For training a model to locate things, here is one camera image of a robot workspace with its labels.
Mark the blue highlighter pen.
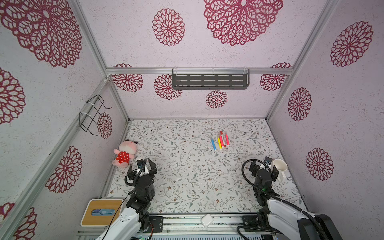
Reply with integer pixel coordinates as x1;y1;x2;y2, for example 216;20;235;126
211;139;217;151

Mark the white whiteboard marker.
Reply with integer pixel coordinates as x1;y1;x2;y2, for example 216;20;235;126
220;131;226;147

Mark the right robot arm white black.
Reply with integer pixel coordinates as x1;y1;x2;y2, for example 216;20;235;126
242;157;342;240

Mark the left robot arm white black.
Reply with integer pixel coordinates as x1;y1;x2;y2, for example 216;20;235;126
98;159;157;240

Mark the white ceramic mug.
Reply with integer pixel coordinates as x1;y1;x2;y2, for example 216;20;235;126
270;159;288;183

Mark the pink plush toy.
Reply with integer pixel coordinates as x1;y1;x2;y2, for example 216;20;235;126
112;141;137;168

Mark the wooden tray with white rim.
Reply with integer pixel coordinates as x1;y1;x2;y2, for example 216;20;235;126
80;198;123;227

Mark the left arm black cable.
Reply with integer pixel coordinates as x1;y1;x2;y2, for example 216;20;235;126
100;158;148;240

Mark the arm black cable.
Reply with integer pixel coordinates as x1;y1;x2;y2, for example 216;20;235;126
100;158;148;240
236;158;331;240

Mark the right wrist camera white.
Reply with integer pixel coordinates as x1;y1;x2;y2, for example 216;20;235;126
260;157;273;172

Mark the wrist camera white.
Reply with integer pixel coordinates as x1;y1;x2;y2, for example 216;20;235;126
260;157;273;172
137;159;149;177

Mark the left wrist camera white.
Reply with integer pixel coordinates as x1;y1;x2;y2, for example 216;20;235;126
137;159;149;177

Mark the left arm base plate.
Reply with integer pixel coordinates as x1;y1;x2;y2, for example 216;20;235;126
140;216;164;234

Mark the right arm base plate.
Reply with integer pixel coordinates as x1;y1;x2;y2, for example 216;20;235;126
242;209;270;232

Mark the white plastic clip on rail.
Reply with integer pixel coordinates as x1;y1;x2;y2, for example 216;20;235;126
201;214;214;228

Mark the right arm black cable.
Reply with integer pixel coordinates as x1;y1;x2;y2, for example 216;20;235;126
236;158;331;240

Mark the black wire wall rack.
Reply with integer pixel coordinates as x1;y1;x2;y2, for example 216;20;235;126
78;95;113;139

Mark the dark grey wall shelf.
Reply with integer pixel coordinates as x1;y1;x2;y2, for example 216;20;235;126
171;69;250;90

